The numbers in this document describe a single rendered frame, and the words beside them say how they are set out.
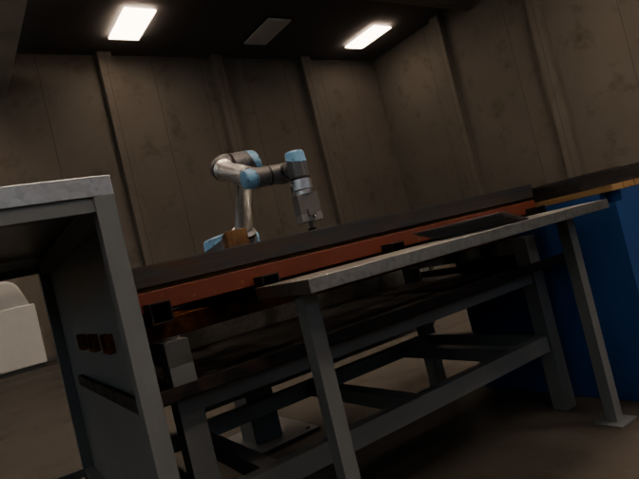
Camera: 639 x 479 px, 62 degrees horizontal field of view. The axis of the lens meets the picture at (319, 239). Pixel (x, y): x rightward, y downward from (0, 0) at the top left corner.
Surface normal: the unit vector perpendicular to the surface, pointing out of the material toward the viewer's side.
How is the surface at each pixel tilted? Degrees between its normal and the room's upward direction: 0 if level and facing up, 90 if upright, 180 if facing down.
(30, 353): 90
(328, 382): 90
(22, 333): 90
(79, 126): 90
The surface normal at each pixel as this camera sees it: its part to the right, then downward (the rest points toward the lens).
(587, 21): -0.80, 0.18
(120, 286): 0.53, -0.15
